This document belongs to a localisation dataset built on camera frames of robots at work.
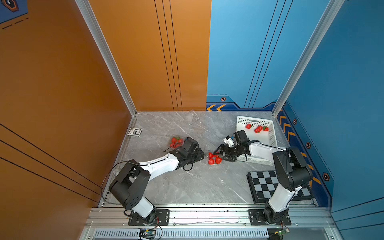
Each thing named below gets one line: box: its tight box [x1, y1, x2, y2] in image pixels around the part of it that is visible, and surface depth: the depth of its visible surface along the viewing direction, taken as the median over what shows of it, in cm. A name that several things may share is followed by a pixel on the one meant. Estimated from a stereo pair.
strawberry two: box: [254, 125, 263, 134], surface depth 108 cm
